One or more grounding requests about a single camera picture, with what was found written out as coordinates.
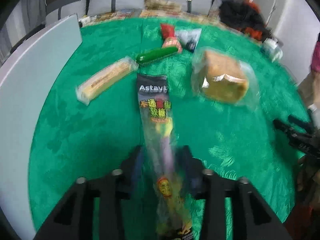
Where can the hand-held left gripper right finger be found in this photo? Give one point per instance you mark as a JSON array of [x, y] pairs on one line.
[[188, 170]]

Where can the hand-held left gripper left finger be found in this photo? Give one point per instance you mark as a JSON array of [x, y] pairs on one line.
[[137, 165]]

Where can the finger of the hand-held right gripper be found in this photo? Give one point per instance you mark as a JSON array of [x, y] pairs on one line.
[[300, 123], [282, 128]]

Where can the gummy candy packet black ends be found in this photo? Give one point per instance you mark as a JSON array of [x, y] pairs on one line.
[[155, 110]]

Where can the bread loaf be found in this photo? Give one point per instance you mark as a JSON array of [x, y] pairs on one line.
[[222, 77]]

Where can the yellow cracker packet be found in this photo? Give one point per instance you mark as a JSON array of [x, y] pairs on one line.
[[107, 77]]

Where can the green snack packet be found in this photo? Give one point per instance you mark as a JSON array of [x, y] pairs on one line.
[[155, 55]]

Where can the white cardboard box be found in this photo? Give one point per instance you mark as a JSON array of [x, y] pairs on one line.
[[37, 92]]

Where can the pink sausage stick packet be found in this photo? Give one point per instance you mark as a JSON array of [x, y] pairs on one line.
[[172, 44]]

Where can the white and blue snack packet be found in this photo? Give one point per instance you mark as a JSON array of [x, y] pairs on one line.
[[188, 37]]

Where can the green patterned tablecloth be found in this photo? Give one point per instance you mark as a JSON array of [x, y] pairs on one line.
[[95, 135]]

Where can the blue and white teapot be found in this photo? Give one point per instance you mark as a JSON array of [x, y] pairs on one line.
[[272, 48]]

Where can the red garment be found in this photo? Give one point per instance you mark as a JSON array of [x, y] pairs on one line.
[[252, 32]]

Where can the black clothes pile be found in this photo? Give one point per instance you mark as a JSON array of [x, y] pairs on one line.
[[237, 12]]

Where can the floral bedsheet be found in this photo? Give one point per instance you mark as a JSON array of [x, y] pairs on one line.
[[117, 16]]

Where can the folded beige blanket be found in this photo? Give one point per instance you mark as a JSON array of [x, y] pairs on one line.
[[162, 5]]

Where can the grey curtain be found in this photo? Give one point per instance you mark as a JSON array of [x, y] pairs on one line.
[[15, 25]]

